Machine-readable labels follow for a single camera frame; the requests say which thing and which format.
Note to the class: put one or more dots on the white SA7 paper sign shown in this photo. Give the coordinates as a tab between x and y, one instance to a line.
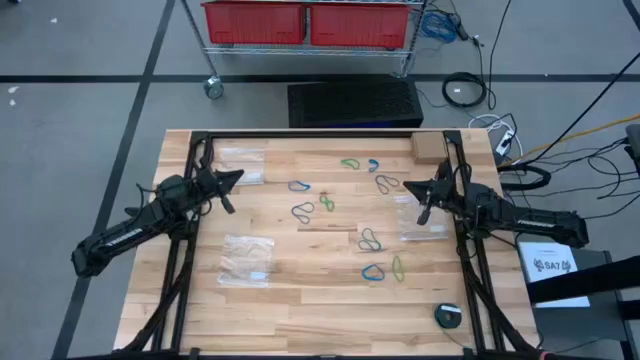
550	280

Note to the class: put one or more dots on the black perforated computer case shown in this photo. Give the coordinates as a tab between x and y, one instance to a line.
350	102

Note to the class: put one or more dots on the grey metal cabinet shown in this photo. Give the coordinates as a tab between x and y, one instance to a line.
575	325

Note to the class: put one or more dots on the black flat bar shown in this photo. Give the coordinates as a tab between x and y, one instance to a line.
590	282

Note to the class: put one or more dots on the white power strip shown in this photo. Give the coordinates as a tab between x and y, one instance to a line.
504	142

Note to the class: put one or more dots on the clear plastic zip bag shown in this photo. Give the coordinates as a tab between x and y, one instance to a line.
240	160
245	260
440	220

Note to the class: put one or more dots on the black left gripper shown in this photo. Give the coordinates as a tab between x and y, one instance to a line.
207	184

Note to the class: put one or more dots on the black aluminium table frame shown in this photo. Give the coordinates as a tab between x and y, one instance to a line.
310	134

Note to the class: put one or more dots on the small cardboard box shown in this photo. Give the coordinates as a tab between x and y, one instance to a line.
429	147

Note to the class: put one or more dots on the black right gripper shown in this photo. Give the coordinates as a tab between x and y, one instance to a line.
444	192

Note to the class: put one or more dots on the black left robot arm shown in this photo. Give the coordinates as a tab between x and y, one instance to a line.
125	235

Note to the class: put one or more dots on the red plastic storage bin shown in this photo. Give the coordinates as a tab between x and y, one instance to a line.
250	22
357	25

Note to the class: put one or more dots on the grey caster wheel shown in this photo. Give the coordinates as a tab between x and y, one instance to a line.
214	88

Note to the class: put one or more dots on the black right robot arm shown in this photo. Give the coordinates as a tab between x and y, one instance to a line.
535	222

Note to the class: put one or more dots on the blue rubber band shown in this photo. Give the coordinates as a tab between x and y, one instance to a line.
365	274
306	188
376	167

